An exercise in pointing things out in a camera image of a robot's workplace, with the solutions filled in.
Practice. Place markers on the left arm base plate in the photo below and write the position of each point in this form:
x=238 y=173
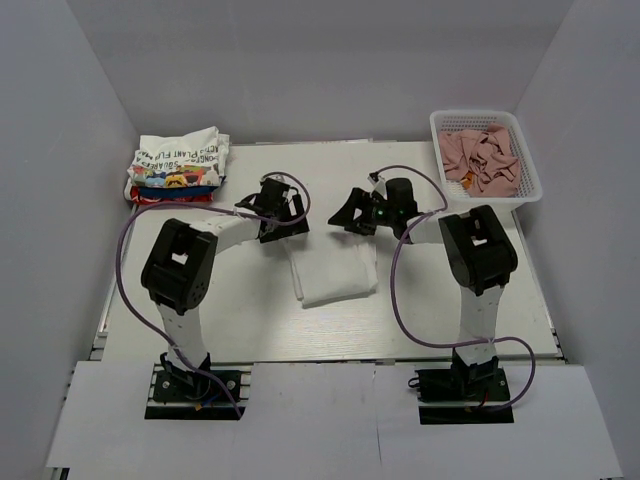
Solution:
x=171 y=399

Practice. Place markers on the blue folded t-shirt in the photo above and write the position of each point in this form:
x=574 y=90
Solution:
x=174 y=193

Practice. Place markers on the aluminium table edge rail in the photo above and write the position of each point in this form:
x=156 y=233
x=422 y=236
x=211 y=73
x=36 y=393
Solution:
x=99 y=342

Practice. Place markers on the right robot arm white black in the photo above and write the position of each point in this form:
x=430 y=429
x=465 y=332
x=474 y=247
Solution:
x=479 y=253

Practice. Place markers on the pink crumpled t-shirt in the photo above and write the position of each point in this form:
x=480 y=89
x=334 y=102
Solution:
x=481 y=161

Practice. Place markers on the white perforated plastic basket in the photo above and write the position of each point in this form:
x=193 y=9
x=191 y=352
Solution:
x=530 y=189

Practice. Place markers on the plain white t-shirt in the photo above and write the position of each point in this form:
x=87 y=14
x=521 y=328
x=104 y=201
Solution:
x=331 y=267

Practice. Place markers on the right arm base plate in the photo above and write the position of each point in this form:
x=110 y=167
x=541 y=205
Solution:
x=443 y=401

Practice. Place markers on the cartoon print folded t-shirt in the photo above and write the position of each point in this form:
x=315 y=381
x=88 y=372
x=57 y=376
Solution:
x=178 y=177

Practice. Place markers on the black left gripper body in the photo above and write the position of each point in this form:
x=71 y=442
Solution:
x=280 y=231

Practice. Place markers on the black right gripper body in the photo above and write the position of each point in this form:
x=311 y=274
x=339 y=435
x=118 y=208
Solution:
x=374 y=212

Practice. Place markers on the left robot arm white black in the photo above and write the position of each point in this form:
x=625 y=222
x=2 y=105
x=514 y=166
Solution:
x=178 y=271

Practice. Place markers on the red patterned folded t-shirt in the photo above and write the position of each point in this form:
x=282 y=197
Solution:
x=132 y=195

